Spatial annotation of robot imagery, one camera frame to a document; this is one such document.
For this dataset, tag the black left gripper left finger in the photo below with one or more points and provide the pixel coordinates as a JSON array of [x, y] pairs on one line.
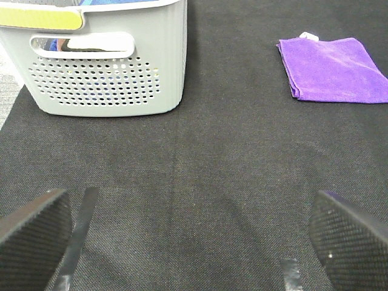
[[33, 241]]

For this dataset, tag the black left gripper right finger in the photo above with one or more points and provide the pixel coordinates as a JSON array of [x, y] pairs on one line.
[[350, 244]]

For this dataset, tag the purple towel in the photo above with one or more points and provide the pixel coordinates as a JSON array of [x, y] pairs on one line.
[[332, 71]]

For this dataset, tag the black table mat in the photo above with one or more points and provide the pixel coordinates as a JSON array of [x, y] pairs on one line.
[[215, 193]]

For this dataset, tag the grey perforated plastic basket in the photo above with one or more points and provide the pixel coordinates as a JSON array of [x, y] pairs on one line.
[[98, 60]]

